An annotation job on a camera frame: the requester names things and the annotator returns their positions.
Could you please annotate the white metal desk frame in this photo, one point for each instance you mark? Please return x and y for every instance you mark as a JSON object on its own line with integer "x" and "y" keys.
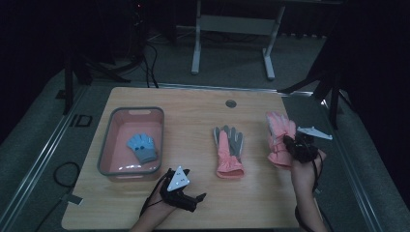
{"x": 237, "y": 25}

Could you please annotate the round grey table grommet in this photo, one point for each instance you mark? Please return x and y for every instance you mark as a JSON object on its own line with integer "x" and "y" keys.
{"x": 230, "y": 103}

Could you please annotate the pink basin with grey rim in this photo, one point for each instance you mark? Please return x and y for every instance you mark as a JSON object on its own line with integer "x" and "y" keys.
{"x": 132, "y": 145}

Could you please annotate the pink and grey glove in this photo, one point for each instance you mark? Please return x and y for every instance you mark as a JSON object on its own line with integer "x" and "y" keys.
{"x": 227, "y": 151}

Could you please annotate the person's left hand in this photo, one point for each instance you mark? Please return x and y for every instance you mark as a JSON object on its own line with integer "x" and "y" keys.
{"x": 158, "y": 206}

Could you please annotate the black tripod stand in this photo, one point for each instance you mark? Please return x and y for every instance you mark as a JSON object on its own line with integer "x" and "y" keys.
{"x": 68, "y": 87}
{"x": 333, "y": 96}

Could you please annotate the person's right hand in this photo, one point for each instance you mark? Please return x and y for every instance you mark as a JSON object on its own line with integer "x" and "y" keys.
{"x": 306, "y": 174}

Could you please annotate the blue knit glove with dots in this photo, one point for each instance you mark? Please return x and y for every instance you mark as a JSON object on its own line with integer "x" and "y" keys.
{"x": 141, "y": 146}

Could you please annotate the pink padded glove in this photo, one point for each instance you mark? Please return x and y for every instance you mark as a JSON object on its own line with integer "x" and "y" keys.
{"x": 278, "y": 129}

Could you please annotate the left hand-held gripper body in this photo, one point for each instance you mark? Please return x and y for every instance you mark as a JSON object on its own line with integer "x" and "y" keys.
{"x": 177, "y": 190}

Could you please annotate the grey tape piece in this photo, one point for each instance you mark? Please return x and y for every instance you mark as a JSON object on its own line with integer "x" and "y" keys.
{"x": 74, "y": 199}

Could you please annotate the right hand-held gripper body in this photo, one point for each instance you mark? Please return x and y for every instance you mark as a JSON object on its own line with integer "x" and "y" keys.
{"x": 306, "y": 148}

